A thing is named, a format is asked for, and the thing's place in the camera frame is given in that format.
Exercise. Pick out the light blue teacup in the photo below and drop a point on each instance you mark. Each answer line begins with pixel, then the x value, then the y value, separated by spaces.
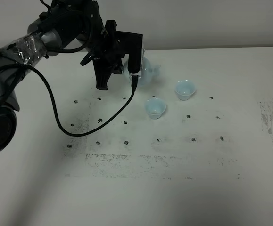
pixel 155 107
pixel 185 89

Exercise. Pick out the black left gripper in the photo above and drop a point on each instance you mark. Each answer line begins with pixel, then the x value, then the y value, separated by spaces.
pixel 104 51

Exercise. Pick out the far light blue teacup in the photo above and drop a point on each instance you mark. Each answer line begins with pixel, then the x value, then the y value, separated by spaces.
pixel 185 89

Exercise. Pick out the light blue porcelain teapot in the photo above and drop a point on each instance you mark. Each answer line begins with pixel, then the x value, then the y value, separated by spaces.
pixel 148 72

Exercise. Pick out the near light blue teacup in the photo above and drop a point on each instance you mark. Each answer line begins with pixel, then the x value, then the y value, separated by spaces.
pixel 155 107

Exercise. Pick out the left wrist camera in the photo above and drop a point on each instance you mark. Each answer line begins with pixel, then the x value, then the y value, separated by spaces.
pixel 131 44

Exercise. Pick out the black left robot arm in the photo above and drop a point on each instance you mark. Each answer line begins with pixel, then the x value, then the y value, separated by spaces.
pixel 68 26

